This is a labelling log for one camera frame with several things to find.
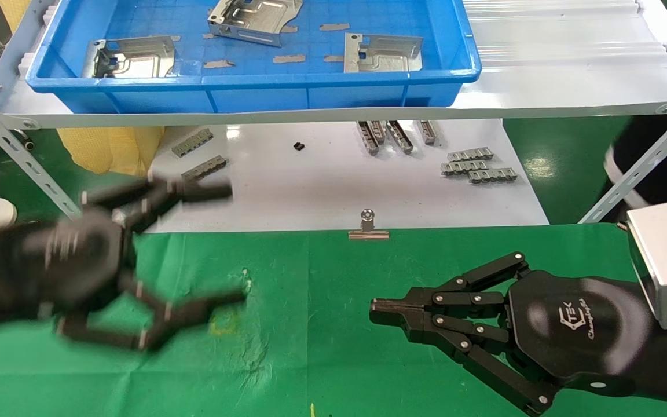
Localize person in dark clothes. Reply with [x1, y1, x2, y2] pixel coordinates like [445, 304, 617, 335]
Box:
[603, 115, 667, 212]

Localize blue plastic bin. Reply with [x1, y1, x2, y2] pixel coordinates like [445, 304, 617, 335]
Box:
[25, 0, 482, 114]

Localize stamped metal bracket part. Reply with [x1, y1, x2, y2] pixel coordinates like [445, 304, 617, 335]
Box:
[82, 36, 176, 79]
[207, 0, 303, 47]
[343, 33, 424, 74]

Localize yellow woven sack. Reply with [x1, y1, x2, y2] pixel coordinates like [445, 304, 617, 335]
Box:
[0, 0, 165, 177]

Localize white lower board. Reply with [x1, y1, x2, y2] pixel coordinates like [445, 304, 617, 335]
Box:
[137, 119, 549, 233]

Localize white round disc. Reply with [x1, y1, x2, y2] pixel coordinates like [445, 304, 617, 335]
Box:
[0, 198, 17, 235]

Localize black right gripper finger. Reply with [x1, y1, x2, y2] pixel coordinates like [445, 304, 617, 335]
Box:
[369, 251, 530, 313]

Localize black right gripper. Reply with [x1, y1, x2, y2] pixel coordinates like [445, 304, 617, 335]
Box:
[372, 270, 655, 416]

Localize white shelf panel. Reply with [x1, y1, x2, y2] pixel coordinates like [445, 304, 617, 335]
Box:
[0, 0, 667, 129]

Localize perforated metal rack strut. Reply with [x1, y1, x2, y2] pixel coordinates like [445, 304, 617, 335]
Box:
[0, 84, 88, 221]
[578, 96, 667, 224]

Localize silver binder clip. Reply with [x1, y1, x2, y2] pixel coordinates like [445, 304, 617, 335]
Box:
[348, 209, 390, 240]

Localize white corrugated plastic sheet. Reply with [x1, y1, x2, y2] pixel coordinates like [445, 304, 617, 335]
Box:
[461, 0, 667, 105]

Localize green cloth mat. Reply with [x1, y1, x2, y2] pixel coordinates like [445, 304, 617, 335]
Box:
[0, 224, 667, 417]

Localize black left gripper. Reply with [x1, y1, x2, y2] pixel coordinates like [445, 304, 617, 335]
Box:
[0, 177, 248, 352]

